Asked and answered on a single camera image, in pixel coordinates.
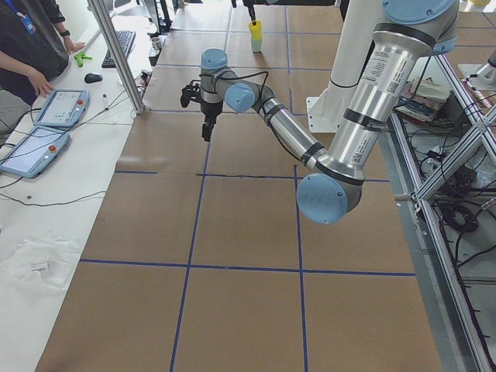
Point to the person in black shirt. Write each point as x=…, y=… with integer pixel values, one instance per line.
x=35, y=47

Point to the light green cup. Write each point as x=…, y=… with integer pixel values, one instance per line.
x=256, y=45

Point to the teach pendant tablet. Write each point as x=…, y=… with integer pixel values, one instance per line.
x=34, y=153
x=63, y=109

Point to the upper teach pendant tablet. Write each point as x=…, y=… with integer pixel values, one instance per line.
x=63, y=109

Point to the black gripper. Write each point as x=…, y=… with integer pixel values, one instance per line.
x=211, y=109

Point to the aluminium frame post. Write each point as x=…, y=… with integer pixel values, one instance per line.
x=108, y=31

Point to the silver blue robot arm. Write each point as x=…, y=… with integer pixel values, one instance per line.
x=380, y=43

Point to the green clamp tool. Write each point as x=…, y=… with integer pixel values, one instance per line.
x=81, y=57

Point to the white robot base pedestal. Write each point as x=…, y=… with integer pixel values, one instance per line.
x=326, y=111

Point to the black computer mouse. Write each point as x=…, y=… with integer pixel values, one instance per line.
x=92, y=78

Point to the lower teach pendant tablet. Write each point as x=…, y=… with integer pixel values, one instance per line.
x=34, y=153

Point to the clear plastic bag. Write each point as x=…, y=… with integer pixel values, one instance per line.
x=47, y=261

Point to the silver metal cup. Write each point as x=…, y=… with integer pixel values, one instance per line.
x=156, y=43

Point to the stack of books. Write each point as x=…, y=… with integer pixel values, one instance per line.
x=422, y=100

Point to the yellow cup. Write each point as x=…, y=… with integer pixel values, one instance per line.
x=255, y=29

